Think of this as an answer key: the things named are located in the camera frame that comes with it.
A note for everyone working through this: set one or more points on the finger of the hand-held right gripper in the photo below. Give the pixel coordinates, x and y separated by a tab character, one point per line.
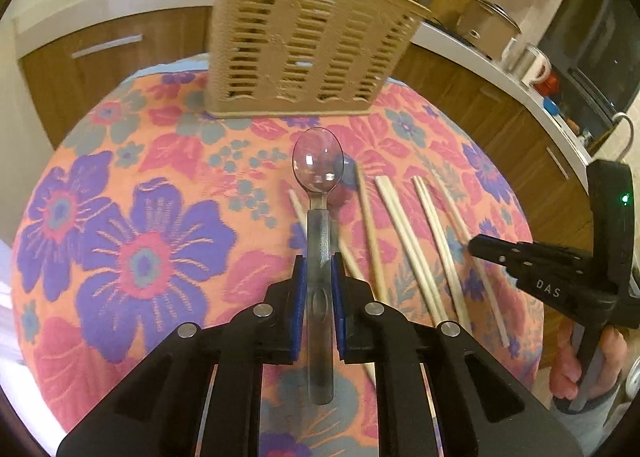
525	248
500	262

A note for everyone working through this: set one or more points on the person's right forearm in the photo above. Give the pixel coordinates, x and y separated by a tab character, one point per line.
595	424

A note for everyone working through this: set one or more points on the red round object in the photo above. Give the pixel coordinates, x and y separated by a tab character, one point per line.
551	82

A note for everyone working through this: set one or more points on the beige rice cooker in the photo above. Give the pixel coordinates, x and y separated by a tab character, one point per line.
487	29

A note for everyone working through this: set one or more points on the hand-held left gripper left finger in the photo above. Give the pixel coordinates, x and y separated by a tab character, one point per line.
299	307

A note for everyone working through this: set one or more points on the person's right hand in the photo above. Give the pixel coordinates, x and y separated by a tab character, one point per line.
564	367

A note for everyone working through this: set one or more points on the dark window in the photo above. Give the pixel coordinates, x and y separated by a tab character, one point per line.
585	37

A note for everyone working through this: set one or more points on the metal faucet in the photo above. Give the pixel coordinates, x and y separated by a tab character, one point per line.
622	114

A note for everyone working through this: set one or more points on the white pink electric kettle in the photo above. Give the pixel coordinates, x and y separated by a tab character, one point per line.
534	64

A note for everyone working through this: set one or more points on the beige woven plastic utensil basket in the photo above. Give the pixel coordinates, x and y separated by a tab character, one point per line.
300	62

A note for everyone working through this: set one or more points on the blue round object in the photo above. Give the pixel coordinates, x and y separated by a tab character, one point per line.
552	106

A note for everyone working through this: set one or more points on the wooden chopstick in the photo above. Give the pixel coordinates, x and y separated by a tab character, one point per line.
457	297
489	302
431	227
402	232
299	209
370	232

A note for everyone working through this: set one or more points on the clear plastic spoon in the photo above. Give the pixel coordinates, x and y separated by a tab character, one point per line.
317	157

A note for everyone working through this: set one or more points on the floral tablecloth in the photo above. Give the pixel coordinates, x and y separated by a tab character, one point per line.
150	247

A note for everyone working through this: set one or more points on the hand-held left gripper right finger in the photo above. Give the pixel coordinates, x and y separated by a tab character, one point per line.
341	307

